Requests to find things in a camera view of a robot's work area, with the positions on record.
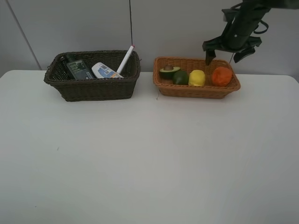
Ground yellow lemon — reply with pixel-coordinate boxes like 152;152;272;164
188;70;206;86

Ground white tube blue cap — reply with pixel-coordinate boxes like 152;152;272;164
92;63;123;79

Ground halved avocado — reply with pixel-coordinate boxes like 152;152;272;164
159;65;181;80

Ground dark brown wicker basket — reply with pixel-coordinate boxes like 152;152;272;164
44;50;141;102

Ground dark green pump bottle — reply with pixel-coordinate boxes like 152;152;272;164
63;54;95;80

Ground green lime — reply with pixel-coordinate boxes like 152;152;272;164
172;70;189;85

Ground orange tangerine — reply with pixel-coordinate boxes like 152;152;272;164
211;67;233;87

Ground white marker pink caps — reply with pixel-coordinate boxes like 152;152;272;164
116;45;135;74

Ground orange wicker basket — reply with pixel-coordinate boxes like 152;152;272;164
153;56;241;99

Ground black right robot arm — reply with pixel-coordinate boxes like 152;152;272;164
202;0;299;65

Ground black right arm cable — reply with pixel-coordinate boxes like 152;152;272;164
253;20;269;34

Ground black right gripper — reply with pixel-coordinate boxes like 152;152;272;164
202;8;262;66

